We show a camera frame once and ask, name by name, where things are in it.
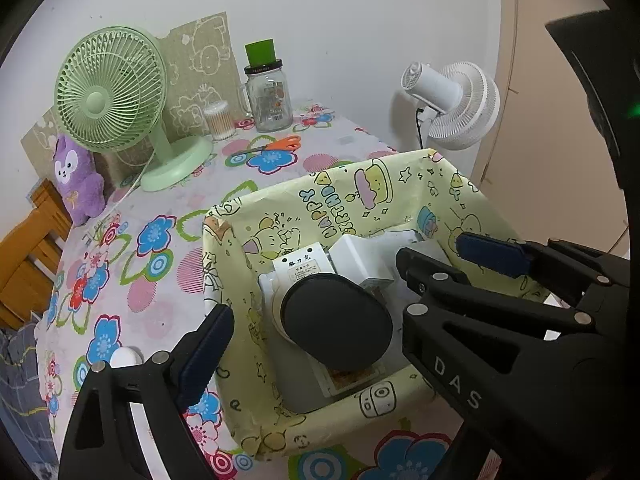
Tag orange-handled scissors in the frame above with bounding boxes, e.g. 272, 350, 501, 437
230, 135, 302, 157

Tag white fan cable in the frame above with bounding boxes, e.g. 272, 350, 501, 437
107, 150, 152, 211

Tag small white labelled box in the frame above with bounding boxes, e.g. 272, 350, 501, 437
272, 244, 332, 281

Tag round black-lidded container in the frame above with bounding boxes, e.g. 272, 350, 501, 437
270, 274, 393, 370

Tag clear cotton swab container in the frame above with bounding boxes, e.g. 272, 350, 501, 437
202, 101, 237, 142

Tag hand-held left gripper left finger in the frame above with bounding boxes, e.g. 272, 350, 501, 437
57, 304, 235, 480

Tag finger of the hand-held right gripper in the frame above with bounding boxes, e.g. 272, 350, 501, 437
457, 232, 640, 306
395, 247, 640, 480

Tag beige wooden door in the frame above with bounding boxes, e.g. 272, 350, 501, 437
472, 0, 640, 261

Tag grey rectangular box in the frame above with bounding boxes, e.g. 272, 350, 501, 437
257, 270, 396, 413

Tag white block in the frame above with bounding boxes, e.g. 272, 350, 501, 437
385, 230, 426, 256

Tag orange printed card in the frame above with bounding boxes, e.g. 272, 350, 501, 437
327, 362, 388, 396

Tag green plastic cup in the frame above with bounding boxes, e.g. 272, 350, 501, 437
244, 38, 277, 67

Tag orange wooden furniture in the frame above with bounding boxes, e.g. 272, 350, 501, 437
0, 179, 73, 328

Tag white charger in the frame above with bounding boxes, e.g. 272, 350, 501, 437
330, 234, 401, 288

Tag glass jar with black lid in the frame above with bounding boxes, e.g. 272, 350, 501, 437
236, 59, 294, 133

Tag beige cartoon-print cardboard sheet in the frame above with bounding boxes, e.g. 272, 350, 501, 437
21, 11, 241, 161

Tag blue-grey bedding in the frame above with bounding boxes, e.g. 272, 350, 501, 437
0, 322, 58, 480

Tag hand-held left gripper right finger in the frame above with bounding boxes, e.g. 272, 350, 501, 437
437, 412, 501, 480

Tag white standing fan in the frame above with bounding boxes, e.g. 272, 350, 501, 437
401, 60, 501, 151

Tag floral tablecloth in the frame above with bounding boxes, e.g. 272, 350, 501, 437
37, 102, 466, 480

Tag green desk fan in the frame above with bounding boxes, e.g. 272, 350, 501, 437
54, 26, 215, 192

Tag yellow cartoon-print storage box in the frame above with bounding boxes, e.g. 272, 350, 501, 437
201, 148, 551, 461

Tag purple plush toy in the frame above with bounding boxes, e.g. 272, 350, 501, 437
52, 135, 107, 225

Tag white round object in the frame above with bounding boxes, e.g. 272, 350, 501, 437
111, 346, 145, 368

